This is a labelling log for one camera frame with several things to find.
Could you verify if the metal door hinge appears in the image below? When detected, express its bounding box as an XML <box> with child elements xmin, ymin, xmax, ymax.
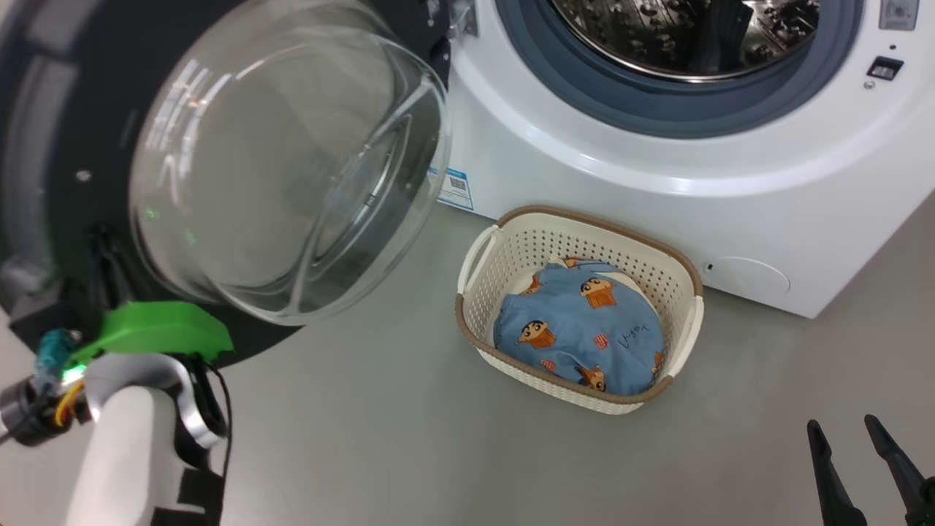
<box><xmin>427</xmin><ymin>0</ymin><xmax>479</xmax><ymax>45</ymax></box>

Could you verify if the blue cartoon print garment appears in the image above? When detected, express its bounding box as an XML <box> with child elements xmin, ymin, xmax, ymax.
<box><xmin>493</xmin><ymin>257</ymin><xmax>667</xmax><ymax>397</ymax></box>

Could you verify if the steel washing machine drum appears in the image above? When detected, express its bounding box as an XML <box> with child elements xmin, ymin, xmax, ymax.
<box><xmin>549</xmin><ymin>0</ymin><xmax>823</xmax><ymax>83</ymax></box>

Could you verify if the blue energy label sticker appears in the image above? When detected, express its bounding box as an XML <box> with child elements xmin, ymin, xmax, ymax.
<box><xmin>427</xmin><ymin>167</ymin><xmax>476</xmax><ymax>213</ymax></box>

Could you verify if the grey instruction label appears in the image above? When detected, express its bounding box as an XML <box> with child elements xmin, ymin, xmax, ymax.
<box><xmin>879</xmin><ymin>0</ymin><xmax>920</xmax><ymax>31</ymax></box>

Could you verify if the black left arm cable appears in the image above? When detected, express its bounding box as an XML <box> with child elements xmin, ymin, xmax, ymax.
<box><xmin>205</xmin><ymin>364</ymin><xmax>233</xmax><ymax>526</ymax></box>

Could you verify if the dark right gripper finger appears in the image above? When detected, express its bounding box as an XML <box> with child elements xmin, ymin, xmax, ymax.
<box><xmin>864</xmin><ymin>415</ymin><xmax>935</xmax><ymax>526</ymax></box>
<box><xmin>807</xmin><ymin>420</ymin><xmax>869</xmax><ymax>526</ymax></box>

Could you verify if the teal left camera connector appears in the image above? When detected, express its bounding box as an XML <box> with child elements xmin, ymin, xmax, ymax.
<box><xmin>35</xmin><ymin>329</ymin><xmax>83</xmax><ymax>381</ymax></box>

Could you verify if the black glass washer door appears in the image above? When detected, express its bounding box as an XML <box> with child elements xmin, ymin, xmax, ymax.
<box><xmin>0</xmin><ymin>0</ymin><xmax>454</xmax><ymax>370</ymax></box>

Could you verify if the white front-load washing machine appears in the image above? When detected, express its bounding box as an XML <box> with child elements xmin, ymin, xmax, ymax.
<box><xmin>427</xmin><ymin>0</ymin><xmax>935</xmax><ymax>319</ymax></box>

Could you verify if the round white filter cover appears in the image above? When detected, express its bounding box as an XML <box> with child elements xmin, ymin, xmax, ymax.
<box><xmin>705</xmin><ymin>256</ymin><xmax>792</xmax><ymax>297</ymax></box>

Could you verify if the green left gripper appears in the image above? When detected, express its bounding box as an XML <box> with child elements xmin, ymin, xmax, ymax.
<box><xmin>69</xmin><ymin>226</ymin><xmax>234</xmax><ymax>366</ymax></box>

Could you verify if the cream perforated laundry basket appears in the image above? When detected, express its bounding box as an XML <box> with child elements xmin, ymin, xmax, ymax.
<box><xmin>455</xmin><ymin>205</ymin><xmax>706</xmax><ymax>416</ymax></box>

